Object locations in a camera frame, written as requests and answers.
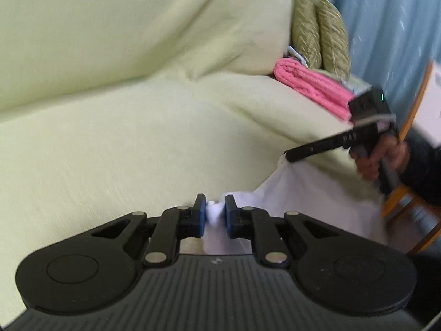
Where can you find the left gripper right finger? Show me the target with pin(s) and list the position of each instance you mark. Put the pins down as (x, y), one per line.
(335, 268)

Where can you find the white garment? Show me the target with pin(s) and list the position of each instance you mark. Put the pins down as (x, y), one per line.
(351, 205)

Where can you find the pink folded towel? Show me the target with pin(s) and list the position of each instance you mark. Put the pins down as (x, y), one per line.
(320, 89)

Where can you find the person's right hand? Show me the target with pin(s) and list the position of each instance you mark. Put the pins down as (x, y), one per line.
(396, 153)

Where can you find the green woven cushion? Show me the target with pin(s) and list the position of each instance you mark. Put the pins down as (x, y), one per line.
(334, 40)
(305, 32)

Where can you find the dark sleeve forearm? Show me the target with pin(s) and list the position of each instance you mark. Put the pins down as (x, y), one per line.
(422, 174)

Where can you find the light green sofa cover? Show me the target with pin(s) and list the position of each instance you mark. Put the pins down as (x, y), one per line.
(114, 106)

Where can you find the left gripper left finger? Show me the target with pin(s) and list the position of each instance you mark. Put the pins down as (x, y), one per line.
(98, 267)

